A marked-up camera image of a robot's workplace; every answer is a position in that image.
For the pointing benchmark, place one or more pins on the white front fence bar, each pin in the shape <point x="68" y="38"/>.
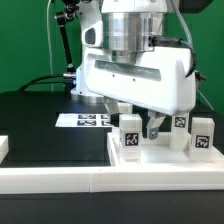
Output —
<point x="111" y="179"/>

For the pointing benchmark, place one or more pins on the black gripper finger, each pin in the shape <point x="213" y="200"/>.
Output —
<point x="155" y="121"/>
<point x="113" y="111"/>

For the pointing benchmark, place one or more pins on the white left fence bar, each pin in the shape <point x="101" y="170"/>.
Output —
<point x="4" y="148"/>

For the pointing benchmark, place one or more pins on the white sheet with tags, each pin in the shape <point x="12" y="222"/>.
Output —
<point x="82" y="120"/>

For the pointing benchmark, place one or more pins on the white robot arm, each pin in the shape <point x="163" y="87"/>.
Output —
<point x="126" y="57"/>

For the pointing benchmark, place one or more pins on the white fence bar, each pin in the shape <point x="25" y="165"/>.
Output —
<point x="111" y="179"/>
<point x="4" y="148"/>

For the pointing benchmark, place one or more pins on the white square table top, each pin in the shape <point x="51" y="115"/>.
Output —
<point x="157" y="152"/>

